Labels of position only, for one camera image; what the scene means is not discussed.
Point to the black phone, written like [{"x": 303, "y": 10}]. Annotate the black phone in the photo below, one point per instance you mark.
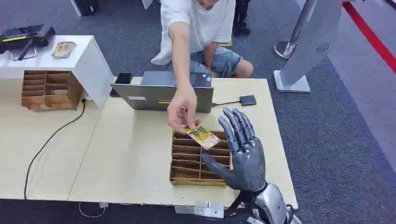
[{"x": 123, "y": 79}]

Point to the stack of yellow cards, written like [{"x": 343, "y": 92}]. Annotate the stack of yellow cards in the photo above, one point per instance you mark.
[{"x": 64, "y": 49}]

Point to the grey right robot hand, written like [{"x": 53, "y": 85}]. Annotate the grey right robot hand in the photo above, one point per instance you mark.
[{"x": 247, "y": 167}]

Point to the silver table bracket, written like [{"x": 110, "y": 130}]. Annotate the silver table bracket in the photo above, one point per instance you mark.
[{"x": 204, "y": 211}]

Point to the black controller device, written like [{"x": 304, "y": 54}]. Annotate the black controller device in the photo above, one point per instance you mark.
[{"x": 28, "y": 35}]

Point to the white shelf stand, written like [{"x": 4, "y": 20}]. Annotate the white shelf stand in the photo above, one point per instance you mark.
[{"x": 89, "y": 65}]

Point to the person's right hand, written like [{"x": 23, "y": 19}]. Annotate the person's right hand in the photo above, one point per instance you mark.
[{"x": 182, "y": 105}]

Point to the wooden card box with slots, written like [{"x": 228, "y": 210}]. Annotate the wooden card box with slots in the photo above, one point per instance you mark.
[
  {"x": 185, "y": 160},
  {"x": 55, "y": 92}
]

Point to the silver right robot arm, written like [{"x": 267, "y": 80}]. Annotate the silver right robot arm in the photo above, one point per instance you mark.
[{"x": 272, "y": 201}]

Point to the black adapter box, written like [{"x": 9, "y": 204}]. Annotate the black adapter box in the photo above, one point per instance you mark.
[{"x": 248, "y": 100}]

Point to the yellow seat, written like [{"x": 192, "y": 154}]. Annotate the yellow seat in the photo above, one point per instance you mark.
[{"x": 226, "y": 44}]

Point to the grey laptop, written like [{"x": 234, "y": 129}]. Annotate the grey laptop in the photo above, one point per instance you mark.
[{"x": 161, "y": 95}]

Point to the grey kiosk stand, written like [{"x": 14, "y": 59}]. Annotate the grey kiosk stand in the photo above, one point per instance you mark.
[{"x": 312, "y": 40}]

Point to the black cabinet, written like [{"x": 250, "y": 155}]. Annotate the black cabinet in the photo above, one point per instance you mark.
[{"x": 85, "y": 6}]

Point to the person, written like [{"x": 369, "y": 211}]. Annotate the person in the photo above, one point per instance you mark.
[{"x": 204, "y": 24}]

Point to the white plug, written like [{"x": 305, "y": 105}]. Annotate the white plug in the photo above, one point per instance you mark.
[{"x": 103, "y": 204}]

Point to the chrome stanchion post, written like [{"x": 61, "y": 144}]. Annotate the chrome stanchion post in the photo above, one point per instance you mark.
[{"x": 287, "y": 49}]

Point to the yellow printed card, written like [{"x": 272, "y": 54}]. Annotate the yellow printed card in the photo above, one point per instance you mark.
[{"x": 204, "y": 137}]

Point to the black robot legs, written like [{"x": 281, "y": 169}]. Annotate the black robot legs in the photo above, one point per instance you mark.
[{"x": 241, "y": 18}]

